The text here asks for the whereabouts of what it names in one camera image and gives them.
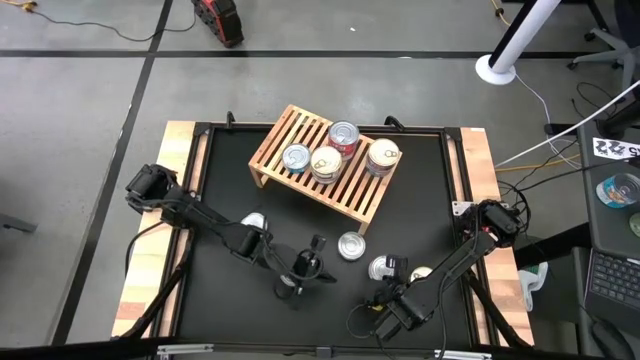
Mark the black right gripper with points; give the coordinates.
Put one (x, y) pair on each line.
(405, 300)

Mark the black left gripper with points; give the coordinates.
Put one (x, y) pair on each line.
(300, 260)

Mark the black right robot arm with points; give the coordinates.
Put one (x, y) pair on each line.
(465, 255)

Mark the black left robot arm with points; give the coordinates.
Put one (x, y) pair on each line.
(200, 215)

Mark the wooden slatted shelf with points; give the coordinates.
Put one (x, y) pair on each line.
(320, 175)

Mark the cream-lidded can with gold tab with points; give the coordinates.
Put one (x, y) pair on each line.
(421, 273)

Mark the silver-lidded can with pink side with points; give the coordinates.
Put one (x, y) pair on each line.
(351, 246)

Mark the black table mat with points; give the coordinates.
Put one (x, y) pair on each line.
(235, 310)

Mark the white and green cloth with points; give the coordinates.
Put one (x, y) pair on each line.
(534, 282)

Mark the black table clamp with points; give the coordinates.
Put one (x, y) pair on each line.
(230, 120)
(394, 121)

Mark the black keyboard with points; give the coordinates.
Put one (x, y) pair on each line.
(615, 277)

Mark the dark side table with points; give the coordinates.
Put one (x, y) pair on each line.
(607, 220)

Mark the blue-labelled can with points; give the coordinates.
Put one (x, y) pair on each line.
(619, 190)

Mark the green round object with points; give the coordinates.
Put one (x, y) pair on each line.
(635, 225)

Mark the red and black machine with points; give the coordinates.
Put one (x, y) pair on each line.
(219, 20)

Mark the white paper marker tag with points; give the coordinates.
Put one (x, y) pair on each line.
(616, 148)

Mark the grey furniture foot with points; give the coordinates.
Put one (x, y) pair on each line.
(17, 223)

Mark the white pole with round base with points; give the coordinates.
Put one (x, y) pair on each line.
(517, 40)

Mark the grey office chair base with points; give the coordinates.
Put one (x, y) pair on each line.
(610, 45)

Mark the silver frame bracket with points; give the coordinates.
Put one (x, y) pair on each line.
(185, 350)
(462, 355)

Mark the silver metal corner bracket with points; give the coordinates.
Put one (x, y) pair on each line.
(459, 207)

